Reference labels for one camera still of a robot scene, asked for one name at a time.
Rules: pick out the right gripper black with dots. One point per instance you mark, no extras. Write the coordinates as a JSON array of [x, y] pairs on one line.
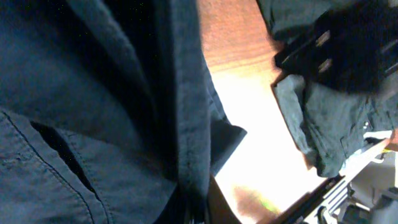
[[353, 49]]

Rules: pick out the navy blue shorts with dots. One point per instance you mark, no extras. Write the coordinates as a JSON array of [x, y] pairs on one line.
[[109, 115]]

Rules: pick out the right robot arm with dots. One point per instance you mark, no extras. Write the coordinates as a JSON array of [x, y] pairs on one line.
[[364, 191]]

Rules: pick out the black garment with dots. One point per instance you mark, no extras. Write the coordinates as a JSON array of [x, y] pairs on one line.
[[327, 125]]

